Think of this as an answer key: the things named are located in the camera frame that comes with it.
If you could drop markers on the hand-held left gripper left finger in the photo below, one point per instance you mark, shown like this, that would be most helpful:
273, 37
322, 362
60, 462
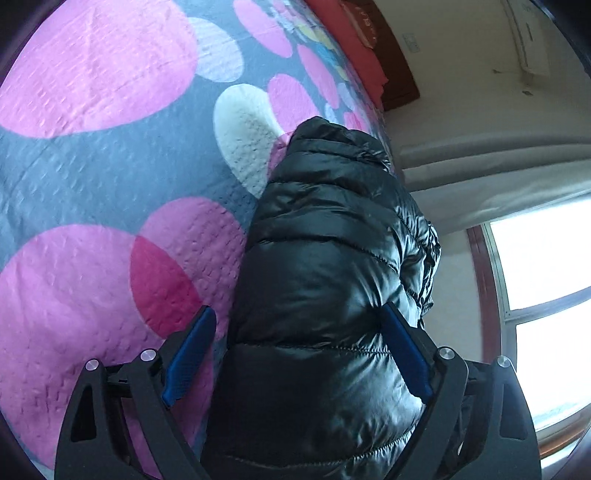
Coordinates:
189, 355

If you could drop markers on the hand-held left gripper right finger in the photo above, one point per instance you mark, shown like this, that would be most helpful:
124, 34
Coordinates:
408, 355

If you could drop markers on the black puffer jacket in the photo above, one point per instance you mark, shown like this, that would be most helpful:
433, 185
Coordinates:
323, 258

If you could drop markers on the pale grey curtain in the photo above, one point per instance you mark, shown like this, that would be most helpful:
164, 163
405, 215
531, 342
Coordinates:
485, 166

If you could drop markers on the dotted bedspread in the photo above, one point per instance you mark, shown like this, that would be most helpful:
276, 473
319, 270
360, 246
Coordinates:
101, 161

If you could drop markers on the wooden headboard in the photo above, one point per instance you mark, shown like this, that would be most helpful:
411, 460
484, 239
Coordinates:
397, 78

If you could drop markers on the red pillow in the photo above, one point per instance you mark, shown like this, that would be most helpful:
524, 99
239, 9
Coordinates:
364, 64

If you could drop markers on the white air conditioner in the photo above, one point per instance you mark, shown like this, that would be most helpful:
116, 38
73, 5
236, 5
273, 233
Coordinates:
526, 41

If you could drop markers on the small orange printed cushion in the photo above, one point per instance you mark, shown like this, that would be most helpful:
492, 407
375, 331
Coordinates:
362, 23

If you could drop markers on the white wall socket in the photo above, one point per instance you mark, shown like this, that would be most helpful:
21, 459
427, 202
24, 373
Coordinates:
411, 42

